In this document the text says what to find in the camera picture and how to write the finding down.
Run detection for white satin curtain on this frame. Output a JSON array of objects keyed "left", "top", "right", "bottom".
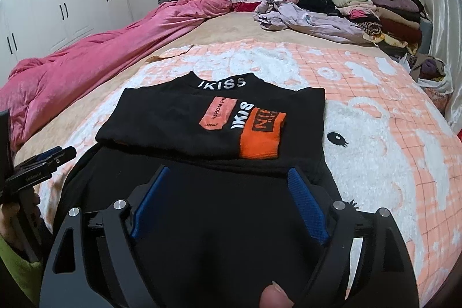
[{"left": 415, "top": 0, "right": 462, "bottom": 135}]

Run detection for person's right hand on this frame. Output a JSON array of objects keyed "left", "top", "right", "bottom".
[{"left": 260, "top": 282, "right": 294, "bottom": 308}]

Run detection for lilac crumpled garment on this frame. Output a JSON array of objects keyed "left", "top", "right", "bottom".
[{"left": 253, "top": 0, "right": 374, "bottom": 44}]

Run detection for dark crumpled garment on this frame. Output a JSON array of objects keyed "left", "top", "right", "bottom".
[{"left": 299, "top": 0, "right": 340, "bottom": 18}]

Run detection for grey blue cushion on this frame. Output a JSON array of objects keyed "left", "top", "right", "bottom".
[{"left": 419, "top": 19, "right": 434, "bottom": 56}]

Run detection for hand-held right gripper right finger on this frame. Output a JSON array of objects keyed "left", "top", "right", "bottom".
[{"left": 288, "top": 167, "right": 421, "bottom": 308}]

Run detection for white bag of clothes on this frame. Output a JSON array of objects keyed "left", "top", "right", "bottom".
[{"left": 399, "top": 53, "right": 453, "bottom": 96}]

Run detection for pink duvet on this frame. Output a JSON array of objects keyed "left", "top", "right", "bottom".
[{"left": 0, "top": 0, "right": 233, "bottom": 152}]

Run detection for black sweater with orange cuffs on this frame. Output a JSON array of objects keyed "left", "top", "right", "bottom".
[{"left": 54, "top": 72, "right": 345, "bottom": 294}]

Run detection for black wardrobe door handles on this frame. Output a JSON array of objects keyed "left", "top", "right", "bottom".
[{"left": 7, "top": 0, "right": 113, "bottom": 55}]

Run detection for person's left hand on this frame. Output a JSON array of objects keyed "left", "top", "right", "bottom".
[{"left": 0, "top": 193, "right": 41, "bottom": 245}]

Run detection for beige bed sheet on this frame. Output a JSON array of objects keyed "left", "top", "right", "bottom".
[{"left": 12, "top": 10, "right": 383, "bottom": 168}]

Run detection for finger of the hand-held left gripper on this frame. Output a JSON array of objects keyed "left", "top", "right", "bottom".
[
  {"left": 45, "top": 145, "right": 77, "bottom": 168},
  {"left": 14, "top": 148, "right": 55, "bottom": 169}
]

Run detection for red cloth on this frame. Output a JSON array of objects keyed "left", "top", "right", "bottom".
[{"left": 231, "top": 0, "right": 264, "bottom": 13}]

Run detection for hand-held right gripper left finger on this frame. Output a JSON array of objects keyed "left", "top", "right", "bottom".
[{"left": 39, "top": 165, "right": 171, "bottom": 308}]

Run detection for peach and white plaid blanket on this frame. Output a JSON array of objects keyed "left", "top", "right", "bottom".
[{"left": 36, "top": 41, "right": 462, "bottom": 308}]

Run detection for stack of folded clothes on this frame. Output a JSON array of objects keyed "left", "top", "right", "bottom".
[{"left": 330, "top": 0, "right": 432, "bottom": 58}]

